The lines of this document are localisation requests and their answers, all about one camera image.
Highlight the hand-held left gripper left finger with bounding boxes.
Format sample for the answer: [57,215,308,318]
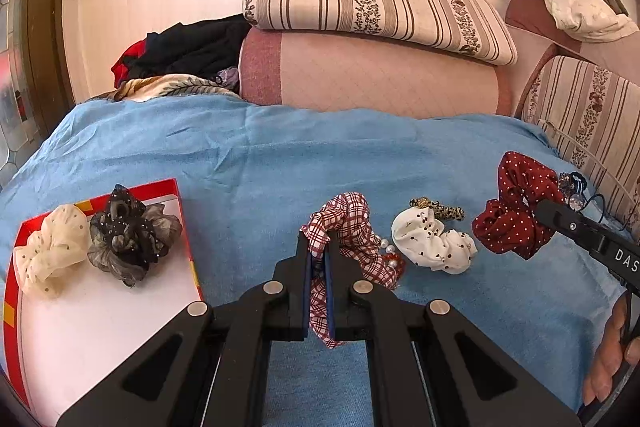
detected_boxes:
[55,229,313,427]

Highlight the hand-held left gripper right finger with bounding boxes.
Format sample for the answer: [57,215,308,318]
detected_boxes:
[324,241,583,427]

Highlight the pearl bracelet with green bead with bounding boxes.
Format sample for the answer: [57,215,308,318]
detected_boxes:
[378,241,407,277]

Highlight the red cloth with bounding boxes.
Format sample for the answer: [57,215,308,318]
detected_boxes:
[111,41,151,86]

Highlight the blue blanket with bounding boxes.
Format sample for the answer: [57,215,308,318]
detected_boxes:
[0,96,631,427]

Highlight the white crumpled cloth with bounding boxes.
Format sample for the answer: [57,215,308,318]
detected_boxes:
[544,0,640,44]

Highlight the purple cloth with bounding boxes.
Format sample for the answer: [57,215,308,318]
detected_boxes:
[215,67,242,90]

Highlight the red plaid scrunchie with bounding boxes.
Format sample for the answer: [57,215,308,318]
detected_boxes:
[300,192,401,350]

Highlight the black grey organza scrunchie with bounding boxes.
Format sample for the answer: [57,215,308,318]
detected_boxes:
[87,184,183,289]

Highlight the dark red polka dot scrunchie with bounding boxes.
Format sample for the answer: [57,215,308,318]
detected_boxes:
[471,151,568,260]

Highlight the striped floral seat cushion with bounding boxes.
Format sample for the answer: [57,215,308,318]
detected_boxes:
[520,55,640,228]

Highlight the pink quilted bolster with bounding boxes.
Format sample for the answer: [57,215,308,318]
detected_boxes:
[238,28,512,120]

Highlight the person's right hand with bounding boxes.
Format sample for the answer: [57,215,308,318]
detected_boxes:
[582,294,639,408]

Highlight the pink sofa armrest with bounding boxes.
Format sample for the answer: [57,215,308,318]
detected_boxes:
[505,0,640,72]

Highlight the floral satin cloth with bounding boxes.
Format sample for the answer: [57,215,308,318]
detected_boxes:
[87,73,241,102]

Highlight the black clothes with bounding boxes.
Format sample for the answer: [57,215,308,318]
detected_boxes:
[122,13,252,80]

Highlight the blue beaded hair tie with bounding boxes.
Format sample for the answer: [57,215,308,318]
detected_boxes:
[557,171,591,212]

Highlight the wooden door with leaded glass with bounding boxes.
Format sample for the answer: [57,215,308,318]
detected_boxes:
[0,0,76,168]

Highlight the red box with white inside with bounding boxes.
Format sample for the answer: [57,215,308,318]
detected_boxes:
[2,178,206,414]

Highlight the cream dotted scrunchie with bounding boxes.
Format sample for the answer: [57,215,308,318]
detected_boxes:
[12,203,92,299]

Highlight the leopard print hair tie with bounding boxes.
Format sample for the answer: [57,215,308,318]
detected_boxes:
[409,197,466,223]

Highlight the white cherry print scrunchie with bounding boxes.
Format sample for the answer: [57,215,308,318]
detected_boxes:
[391,207,478,275]

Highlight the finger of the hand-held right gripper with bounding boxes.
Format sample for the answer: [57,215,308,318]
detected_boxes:
[536,199,609,254]

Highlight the thin black hair elastic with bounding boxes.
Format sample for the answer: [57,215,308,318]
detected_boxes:
[582,193,632,232]

